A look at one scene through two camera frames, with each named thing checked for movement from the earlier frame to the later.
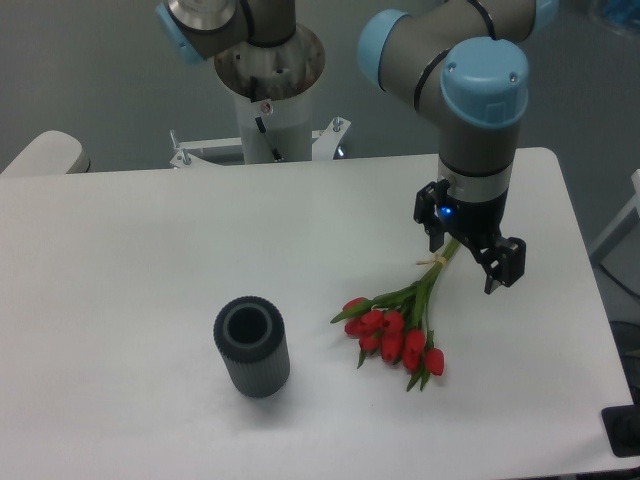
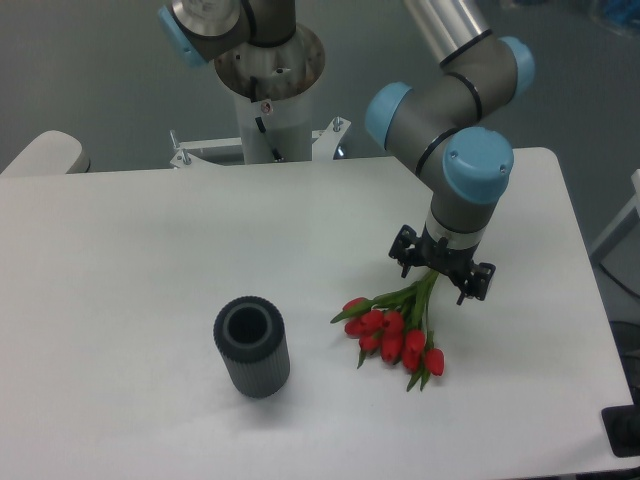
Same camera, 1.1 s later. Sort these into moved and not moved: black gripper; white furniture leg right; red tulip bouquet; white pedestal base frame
Moved: black gripper
Not moved: white furniture leg right; white pedestal base frame; red tulip bouquet
